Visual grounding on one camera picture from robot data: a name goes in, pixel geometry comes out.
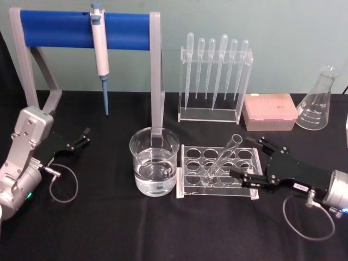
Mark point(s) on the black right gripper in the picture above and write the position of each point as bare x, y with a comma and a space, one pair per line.
291, 171

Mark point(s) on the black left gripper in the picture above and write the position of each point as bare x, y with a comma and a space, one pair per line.
58, 145

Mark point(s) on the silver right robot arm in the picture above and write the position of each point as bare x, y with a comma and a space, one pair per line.
338, 190

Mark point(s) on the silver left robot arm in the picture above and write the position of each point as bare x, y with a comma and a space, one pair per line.
24, 141

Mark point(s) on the glass test tube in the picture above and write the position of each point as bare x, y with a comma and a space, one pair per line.
225, 153

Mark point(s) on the pink pipette tip box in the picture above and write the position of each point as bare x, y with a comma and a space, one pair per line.
269, 108

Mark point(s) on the clear acrylic test tube rack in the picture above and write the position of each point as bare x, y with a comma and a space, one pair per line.
190, 187

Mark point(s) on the clear acrylic pipette rack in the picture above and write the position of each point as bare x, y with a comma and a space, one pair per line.
244, 89

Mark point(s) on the glass conical flask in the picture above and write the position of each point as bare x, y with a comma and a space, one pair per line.
316, 108

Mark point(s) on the glass beaker with water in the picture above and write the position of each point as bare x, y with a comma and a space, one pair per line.
154, 174

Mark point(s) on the white and blue micropipette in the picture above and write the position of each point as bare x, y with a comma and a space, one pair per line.
99, 49

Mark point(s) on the black table cloth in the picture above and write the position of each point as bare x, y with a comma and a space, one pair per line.
108, 231

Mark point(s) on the grey stand with blue bar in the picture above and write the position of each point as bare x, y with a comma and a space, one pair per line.
54, 30

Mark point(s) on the clear plastic transfer pipette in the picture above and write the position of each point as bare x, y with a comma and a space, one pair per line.
201, 46
190, 40
233, 47
223, 43
211, 46
244, 47

